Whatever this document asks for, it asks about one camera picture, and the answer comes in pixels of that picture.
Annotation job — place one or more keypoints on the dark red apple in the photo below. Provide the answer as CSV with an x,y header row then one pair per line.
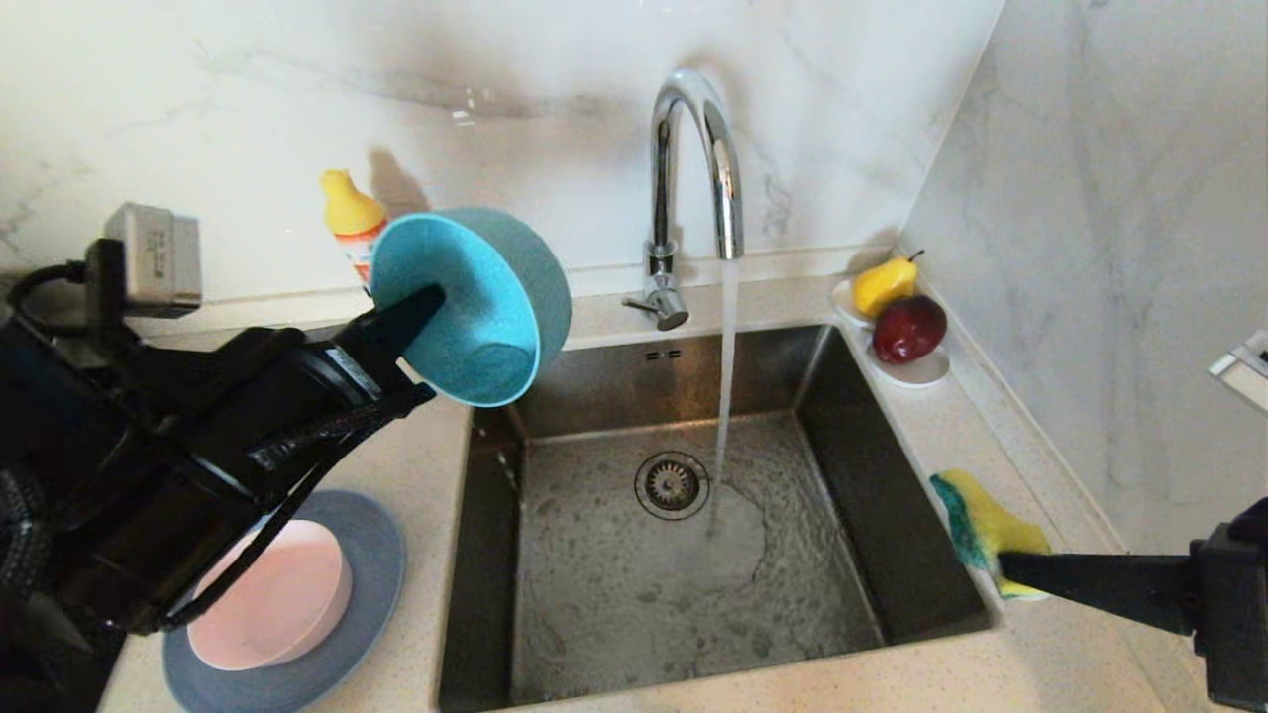
x,y
906,330

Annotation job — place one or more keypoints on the teal bowl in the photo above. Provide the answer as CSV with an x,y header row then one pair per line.
x,y
495,297

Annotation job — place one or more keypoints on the small white dish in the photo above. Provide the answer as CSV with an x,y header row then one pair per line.
x,y
842,303
923,372

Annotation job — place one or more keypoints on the round metal drain strainer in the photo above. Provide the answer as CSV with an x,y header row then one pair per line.
x,y
672,485

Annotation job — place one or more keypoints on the chrome gooseneck faucet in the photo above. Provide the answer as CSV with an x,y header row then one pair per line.
x,y
662,178

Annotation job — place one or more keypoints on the yellow green sponge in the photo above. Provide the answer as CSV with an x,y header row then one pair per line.
x,y
1001,525

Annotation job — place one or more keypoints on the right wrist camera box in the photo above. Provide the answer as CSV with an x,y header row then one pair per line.
x,y
1248,371

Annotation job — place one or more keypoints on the yellow orange detergent bottle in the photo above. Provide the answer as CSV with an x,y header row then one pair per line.
x,y
347,203

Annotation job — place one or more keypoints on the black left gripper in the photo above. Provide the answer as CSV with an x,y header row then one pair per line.
x,y
218,465

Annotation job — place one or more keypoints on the stainless steel sink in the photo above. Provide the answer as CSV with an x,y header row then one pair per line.
x,y
614,614

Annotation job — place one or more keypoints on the blue-grey plate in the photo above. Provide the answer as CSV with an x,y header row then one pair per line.
x,y
381,564

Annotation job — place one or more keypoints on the yellow pear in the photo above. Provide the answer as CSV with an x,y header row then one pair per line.
x,y
880,285

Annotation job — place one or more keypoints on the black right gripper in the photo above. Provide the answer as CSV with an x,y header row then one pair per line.
x,y
1238,614

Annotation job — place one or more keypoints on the pink bowl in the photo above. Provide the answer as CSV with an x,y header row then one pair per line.
x,y
287,604

